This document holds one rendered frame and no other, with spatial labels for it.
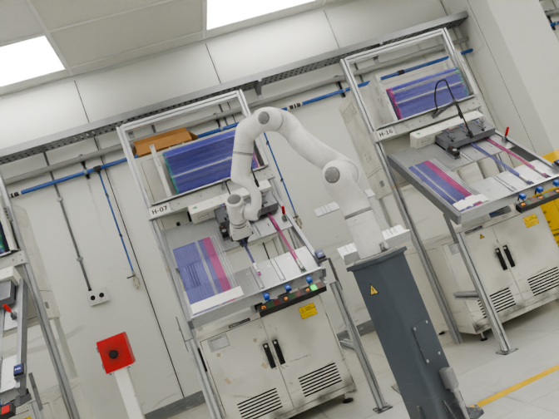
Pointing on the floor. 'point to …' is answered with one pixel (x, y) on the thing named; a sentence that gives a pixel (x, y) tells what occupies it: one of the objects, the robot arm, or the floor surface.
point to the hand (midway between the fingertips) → (243, 242)
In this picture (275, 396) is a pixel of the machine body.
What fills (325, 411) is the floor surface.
